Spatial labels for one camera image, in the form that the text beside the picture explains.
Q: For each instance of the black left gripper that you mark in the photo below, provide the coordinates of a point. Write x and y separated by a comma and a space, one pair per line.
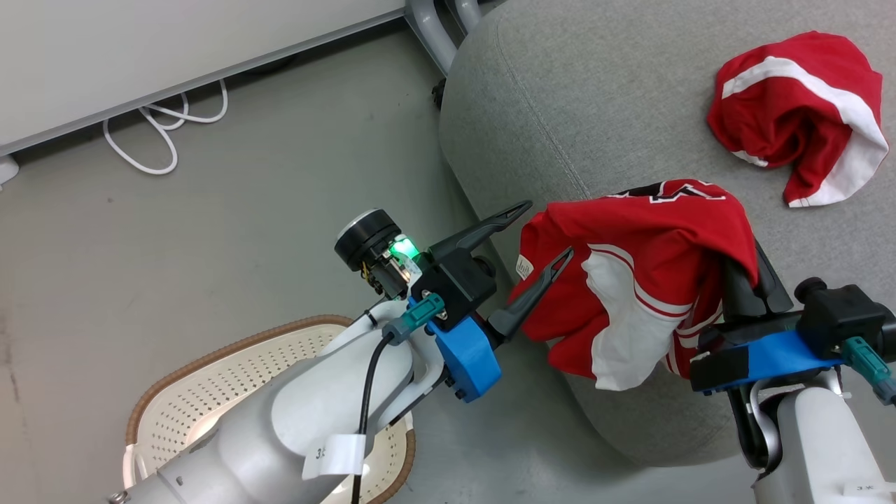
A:
458, 287

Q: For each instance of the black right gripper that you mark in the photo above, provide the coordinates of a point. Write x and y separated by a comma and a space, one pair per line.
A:
836, 315

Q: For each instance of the red lettered basketball jersey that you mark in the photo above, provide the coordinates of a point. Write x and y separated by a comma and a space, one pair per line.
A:
651, 231

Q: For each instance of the red shirt with white band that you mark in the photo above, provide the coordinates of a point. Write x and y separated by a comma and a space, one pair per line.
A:
791, 119

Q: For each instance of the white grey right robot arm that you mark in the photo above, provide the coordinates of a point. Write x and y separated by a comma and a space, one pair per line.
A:
812, 448

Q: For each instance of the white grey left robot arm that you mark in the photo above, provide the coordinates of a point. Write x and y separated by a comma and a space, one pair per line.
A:
280, 427

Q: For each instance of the cream perforated laundry basket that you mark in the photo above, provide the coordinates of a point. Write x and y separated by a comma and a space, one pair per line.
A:
203, 392

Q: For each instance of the small black caster wheel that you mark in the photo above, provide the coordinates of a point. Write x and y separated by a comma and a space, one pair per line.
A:
439, 94

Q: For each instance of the grey fabric sofa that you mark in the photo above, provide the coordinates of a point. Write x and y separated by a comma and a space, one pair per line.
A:
595, 105

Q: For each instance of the grey table leg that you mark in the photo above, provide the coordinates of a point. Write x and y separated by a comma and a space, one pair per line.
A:
467, 12
430, 31

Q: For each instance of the white table panel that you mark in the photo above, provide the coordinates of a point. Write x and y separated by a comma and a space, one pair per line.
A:
175, 49

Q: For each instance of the white power adapter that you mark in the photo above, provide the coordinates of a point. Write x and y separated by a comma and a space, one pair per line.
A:
7, 169

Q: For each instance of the blue black right camera box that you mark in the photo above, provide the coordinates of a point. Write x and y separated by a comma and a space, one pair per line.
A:
770, 360

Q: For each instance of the blue left wrist camera box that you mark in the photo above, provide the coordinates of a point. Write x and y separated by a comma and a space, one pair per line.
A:
465, 360

